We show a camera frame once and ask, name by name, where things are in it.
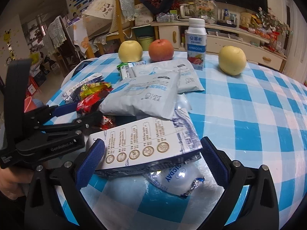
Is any red snack bag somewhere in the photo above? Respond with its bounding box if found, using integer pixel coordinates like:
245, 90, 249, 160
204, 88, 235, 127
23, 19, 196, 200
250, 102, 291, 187
76, 88, 113, 116

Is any clear plastic wipes packet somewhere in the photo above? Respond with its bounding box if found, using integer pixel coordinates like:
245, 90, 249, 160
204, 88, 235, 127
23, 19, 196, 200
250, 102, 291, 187
144, 163, 206, 199

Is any small red candy wrapper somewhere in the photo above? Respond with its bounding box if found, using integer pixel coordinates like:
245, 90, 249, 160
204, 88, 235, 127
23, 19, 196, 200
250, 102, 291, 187
99, 116, 116, 130

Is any green white snack wrapper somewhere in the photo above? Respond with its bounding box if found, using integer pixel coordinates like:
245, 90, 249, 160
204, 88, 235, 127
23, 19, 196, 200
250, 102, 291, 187
116, 61, 146, 80

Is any large white blue pouch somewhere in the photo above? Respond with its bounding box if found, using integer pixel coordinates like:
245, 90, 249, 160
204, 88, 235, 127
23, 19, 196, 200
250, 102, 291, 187
98, 76, 177, 119

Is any pink plastic trash bin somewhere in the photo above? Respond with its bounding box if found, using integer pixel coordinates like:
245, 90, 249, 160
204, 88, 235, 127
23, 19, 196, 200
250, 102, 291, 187
24, 97, 37, 113

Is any yellow chip bag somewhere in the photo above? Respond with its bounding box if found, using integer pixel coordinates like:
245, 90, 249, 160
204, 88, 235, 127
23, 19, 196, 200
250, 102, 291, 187
79, 81, 112, 100

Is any person's left hand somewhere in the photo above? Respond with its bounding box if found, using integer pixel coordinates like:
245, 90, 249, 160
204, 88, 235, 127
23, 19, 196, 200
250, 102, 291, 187
0, 168, 33, 200

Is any dark wooden chair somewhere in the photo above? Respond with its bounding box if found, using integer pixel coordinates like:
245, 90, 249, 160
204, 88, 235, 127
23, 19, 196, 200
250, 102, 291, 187
47, 16, 81, 76

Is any left yellow apple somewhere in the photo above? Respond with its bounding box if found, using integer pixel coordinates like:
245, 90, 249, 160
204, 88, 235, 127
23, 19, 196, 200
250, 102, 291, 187
118, 40, 143, 63

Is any yellow apple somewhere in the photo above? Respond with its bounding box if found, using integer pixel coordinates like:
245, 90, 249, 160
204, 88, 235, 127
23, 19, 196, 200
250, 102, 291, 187
118, 40, 143, 63
219, 46, 247, 76

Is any beige canvas tote bag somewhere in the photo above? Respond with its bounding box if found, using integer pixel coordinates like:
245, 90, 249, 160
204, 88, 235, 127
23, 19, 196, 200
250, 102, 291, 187
82, 0, 115, 38

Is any wooden chair with bag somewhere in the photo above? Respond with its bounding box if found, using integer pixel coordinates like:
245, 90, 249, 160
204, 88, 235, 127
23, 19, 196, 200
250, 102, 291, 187
89, 0, 135, 55

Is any green waste bin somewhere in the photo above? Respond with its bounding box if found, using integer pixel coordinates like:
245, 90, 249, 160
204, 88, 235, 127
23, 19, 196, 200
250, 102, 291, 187
137, 36, 154, 51

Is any right yellow apple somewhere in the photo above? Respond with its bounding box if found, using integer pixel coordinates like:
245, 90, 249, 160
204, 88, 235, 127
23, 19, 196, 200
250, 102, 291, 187
219, 46, 247, 76

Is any red apple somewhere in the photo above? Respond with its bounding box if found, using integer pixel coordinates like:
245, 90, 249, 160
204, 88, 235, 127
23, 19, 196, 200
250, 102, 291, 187
148, 39, 174, 62

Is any cream tv cabinet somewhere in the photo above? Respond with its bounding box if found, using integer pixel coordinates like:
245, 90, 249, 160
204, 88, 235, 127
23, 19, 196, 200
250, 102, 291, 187
150, 21, 287, 72

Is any white yogurt drink bottle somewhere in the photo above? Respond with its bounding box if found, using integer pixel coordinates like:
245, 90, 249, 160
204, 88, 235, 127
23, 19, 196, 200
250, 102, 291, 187
186, 18, 207, 70

